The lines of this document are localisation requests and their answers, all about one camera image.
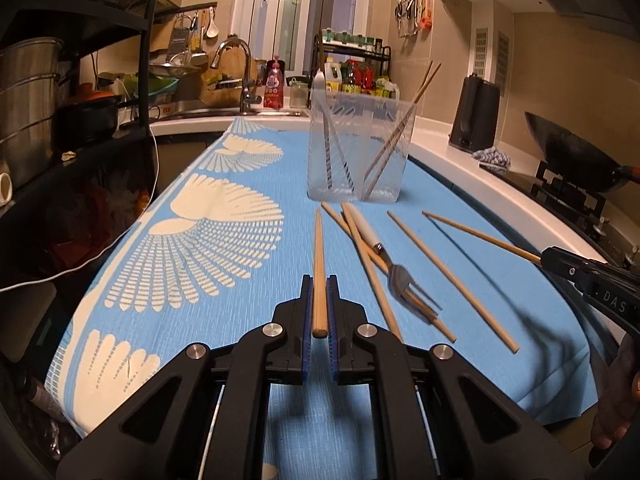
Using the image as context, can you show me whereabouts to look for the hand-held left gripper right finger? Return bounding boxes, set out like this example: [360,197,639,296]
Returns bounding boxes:
[326,274,586,480]

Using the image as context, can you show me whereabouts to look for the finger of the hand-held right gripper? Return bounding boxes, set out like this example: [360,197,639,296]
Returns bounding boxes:
[542,246,608,273]
[542,257,593,293]

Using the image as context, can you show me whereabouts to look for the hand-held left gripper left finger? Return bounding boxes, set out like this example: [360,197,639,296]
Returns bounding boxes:
[56,274,315,480]

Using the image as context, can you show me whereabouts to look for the white spoon striped handle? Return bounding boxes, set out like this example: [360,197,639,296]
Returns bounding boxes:
[312,71,353,191]

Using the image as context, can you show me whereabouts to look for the clear plastic utensil holder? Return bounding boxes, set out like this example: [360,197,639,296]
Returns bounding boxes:
[307,82,418,203]

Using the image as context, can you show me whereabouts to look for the person's right hand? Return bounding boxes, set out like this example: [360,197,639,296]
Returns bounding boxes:
[589,332,640,466]

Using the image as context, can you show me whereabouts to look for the black gas stove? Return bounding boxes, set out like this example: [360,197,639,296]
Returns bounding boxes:
[500,160,640,271]

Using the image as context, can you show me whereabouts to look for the blue patterned tablecloth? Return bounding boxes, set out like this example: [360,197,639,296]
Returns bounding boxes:
[44,116,601,480]

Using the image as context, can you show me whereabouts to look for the black wok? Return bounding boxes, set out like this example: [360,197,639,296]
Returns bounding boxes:
[524,111,640,195]

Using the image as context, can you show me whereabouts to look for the checkered dishcloth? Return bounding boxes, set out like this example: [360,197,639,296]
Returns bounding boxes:
[472,147,512,175]

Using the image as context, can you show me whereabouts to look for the black electric kettle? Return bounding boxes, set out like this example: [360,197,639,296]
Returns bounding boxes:
[447,74,502,153]

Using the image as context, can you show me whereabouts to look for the small clear jar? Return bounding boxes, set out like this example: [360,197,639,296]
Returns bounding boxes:
[289,77,310,108]

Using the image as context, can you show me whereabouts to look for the steel sink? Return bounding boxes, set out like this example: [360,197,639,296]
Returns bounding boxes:
[150,102,311,121]

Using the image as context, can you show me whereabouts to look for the red dish soap bottle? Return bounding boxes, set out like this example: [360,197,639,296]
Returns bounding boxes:
[263,58,286,111]

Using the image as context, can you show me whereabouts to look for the wooden cutting board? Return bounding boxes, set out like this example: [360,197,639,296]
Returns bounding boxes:
[200,42,253,106]

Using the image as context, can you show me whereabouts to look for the steel kitchen faucet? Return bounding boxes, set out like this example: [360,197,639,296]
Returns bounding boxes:
[210,37,263,115]

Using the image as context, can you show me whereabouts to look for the yellow label oil bottle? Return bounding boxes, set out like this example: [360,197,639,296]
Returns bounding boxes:
[324,58,343,92]

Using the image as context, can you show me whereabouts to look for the hanging kitchen tools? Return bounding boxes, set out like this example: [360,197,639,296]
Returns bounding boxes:
[395,0,433,38]

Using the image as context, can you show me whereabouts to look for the black spice rack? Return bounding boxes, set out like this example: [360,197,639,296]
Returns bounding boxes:
[314,32,393,98]

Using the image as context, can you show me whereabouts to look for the green basin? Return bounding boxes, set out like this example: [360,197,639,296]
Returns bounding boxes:
[122,74,181,93]

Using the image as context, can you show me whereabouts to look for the steel bowl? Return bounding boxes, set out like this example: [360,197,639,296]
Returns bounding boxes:
[147,50,208,78]

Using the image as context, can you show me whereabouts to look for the row of spice jars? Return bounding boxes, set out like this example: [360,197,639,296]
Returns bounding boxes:
[322,29,383,46]

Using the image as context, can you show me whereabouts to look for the black cooking pot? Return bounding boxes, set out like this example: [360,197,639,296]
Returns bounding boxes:
[55,94,123,146]

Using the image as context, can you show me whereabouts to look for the black shelf rack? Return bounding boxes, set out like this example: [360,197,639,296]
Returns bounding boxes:
[0,0,161,311]

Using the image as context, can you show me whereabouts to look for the steel grater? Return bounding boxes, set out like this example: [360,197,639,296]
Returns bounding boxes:
[167,15,192,56]

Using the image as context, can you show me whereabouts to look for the window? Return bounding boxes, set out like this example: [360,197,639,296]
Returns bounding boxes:
[250,0,361,73]

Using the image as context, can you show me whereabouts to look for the large steel pot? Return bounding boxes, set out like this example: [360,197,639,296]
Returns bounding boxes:
[0,37,66,191]

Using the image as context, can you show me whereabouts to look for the steel fork white handle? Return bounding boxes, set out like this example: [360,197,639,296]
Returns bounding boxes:
[346,205,443,328]

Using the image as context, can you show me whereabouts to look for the wall vent grille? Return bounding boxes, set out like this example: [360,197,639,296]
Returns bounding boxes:
[472,27,488,78]
[496,30,511,86]

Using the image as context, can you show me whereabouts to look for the white cable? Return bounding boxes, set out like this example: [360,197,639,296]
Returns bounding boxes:
[0,125,160,292]

